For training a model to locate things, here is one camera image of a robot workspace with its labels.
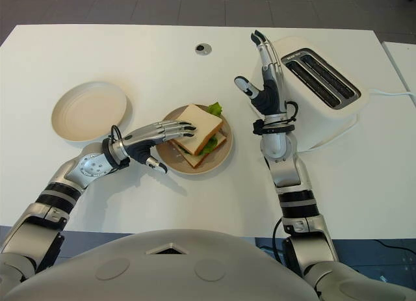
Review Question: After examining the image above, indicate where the cream toaster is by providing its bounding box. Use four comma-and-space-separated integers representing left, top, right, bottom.
261, 36, 371, 153

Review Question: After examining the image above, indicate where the black cable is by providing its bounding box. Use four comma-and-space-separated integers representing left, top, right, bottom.
252, 100, 300, 137
272, 215, 285, 261
109, 124, 131, 169

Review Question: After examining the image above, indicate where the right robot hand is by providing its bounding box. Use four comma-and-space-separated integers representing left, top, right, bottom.
233, 30, 294, 120

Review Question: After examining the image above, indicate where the cream plate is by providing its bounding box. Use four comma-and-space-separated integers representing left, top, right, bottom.
50, 81, 134, 144

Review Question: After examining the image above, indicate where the beige plate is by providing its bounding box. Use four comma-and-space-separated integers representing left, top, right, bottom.
155, 105, 234, 176

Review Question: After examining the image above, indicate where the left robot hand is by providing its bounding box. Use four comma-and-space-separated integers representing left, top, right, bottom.
120, 120, 198, 175

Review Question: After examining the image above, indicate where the bread slice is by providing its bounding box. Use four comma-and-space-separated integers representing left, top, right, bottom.
167, 131, 228, 169
166, 103, 224, 156

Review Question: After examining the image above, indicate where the green lettuce leaf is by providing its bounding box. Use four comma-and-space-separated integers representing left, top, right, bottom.
177, 101, 225, 157

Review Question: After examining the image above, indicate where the white cord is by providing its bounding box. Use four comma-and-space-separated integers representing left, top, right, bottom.
366, 88, 416, 103

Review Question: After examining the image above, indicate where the robot body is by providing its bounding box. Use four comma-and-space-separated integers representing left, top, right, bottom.
0, 228, 323, 301

